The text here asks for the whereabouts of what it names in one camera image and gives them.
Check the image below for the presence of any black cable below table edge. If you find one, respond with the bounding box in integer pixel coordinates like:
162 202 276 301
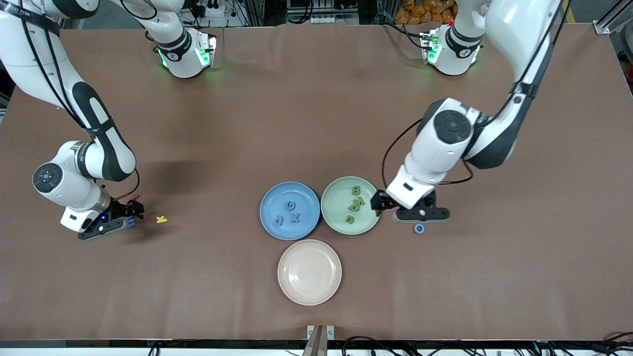
341 336 396 356

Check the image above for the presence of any aluminium frame post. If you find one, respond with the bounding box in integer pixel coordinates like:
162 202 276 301
593 0 633 35

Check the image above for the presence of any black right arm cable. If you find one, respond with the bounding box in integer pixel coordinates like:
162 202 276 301
20 0 141 201

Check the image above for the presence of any orange packaged goods pile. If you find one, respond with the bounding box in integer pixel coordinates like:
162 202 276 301
394 0 458 25

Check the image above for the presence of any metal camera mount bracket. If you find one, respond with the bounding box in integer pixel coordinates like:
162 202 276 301
303 325 335 356

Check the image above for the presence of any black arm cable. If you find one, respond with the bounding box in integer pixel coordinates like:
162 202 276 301
381 0 564 191
20 0 141 201

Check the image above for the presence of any green round plate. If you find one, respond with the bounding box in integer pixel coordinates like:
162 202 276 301
320 176 382 236

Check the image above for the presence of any beige round plate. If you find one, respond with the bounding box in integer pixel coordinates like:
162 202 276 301
277 239 343 306

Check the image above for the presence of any blue round plate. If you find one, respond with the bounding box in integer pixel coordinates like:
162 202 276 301
259 181 321 241

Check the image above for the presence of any brown table cover sheet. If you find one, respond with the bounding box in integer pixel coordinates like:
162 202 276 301
0 24 633 342

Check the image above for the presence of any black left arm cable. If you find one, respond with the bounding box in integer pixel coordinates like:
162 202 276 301
381 0 564 191

